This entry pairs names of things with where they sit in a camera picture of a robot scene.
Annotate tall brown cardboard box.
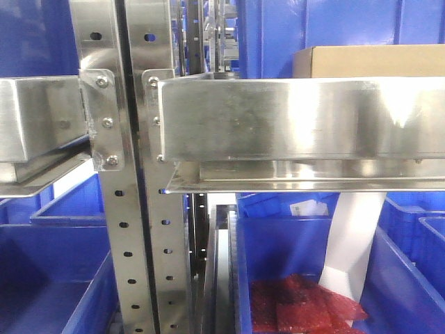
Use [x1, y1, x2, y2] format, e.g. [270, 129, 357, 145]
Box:
[293, 44, 444, 79]

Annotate right steel shelf tray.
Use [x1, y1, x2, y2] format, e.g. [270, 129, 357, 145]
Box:
[151, 76, 444, 192]

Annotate steel shelf tray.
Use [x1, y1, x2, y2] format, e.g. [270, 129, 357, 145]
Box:
[1, 75, 90, 198]
[151, 76, 444, 192]

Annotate right steel shelf upright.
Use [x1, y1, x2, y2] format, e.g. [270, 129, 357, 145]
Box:
[125, 1, 193, 333]

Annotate steel shelf upright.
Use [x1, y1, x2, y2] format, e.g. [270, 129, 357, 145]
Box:
[70, 1, 156, 333]
[125, 1, 193, 333]

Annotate left steel shelf tray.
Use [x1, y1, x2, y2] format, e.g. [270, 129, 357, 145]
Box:
[1, 75, 90, 198]

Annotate left steel shelf upright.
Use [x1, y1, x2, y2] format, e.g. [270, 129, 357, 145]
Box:
[70, 1, 156, 333]

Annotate lower right blue bin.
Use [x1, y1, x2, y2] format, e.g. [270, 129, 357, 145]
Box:
[231, 193, 444, 333]

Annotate blue bin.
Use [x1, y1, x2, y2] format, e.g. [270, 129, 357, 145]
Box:
[1, 1, 79, 77]
[231, 193, 444, 333]
[378, 191, 444, 264]
[236, 1, 444, 79]
[1, 175, 118, 333]

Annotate white label card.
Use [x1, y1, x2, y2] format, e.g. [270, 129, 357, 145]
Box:
[289, 199, 329, 216]

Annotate upper right blue bin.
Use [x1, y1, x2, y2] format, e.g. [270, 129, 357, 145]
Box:
[236, 1, 444, 79]

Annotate white paper sheet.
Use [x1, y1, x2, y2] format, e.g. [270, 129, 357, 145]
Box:
[319, 192, 387, 302]

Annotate red bubble wrap bags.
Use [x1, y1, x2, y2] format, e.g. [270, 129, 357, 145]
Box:
[250, 273, 368, 333]

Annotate lower left blue bin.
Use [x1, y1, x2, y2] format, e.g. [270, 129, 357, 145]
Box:
[1, 175, 118, 333]

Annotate far right blue bin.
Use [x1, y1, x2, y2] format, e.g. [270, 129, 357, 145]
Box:
[378, 191, 444, 264]

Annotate upper left blue bin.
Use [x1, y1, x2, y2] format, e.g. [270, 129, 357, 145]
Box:
[1, 1, 79, 77]

